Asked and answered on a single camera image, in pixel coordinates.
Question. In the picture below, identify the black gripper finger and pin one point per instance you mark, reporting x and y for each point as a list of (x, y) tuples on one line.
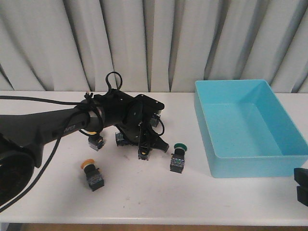
[(302, 195), (301, 176)]

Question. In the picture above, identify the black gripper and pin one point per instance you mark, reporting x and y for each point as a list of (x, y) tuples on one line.
[(131, 115)]

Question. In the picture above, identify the red push button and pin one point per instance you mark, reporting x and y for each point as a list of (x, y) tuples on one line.
[(121, 140), (144, 153)]

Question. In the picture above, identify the yellow push button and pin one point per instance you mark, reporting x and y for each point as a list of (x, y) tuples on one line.
[(93, 175), (95, 140)]

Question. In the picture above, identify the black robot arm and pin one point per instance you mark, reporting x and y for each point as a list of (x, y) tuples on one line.
[(23, 137)]

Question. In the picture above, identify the green button near box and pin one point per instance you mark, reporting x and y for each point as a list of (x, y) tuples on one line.
[(177, 161)]

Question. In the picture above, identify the light blue plastic box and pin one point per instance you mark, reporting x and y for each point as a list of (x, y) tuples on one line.
[(246, 131)]

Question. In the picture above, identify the green button near curtain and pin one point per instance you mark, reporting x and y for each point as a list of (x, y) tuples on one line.
[(155, 120)]

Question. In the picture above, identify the lying red push button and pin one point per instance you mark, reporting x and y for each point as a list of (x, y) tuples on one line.
[(121, 140)]

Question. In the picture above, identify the lying yellow push button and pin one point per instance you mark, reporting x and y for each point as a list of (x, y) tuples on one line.
[(93, 175)]

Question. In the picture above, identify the grey pleated curtain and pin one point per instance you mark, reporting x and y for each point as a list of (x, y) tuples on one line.
[(156, 45)]

